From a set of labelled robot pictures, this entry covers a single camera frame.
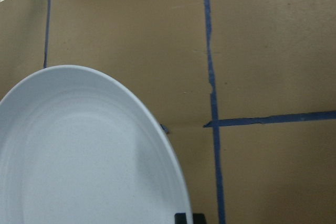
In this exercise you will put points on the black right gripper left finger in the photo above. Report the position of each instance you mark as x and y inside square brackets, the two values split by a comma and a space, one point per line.
[180, 218]

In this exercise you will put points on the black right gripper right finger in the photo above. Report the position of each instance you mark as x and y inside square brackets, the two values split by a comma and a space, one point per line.
[199, 218]

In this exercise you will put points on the light blue plate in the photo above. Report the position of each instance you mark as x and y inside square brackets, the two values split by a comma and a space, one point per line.
[78, 147]

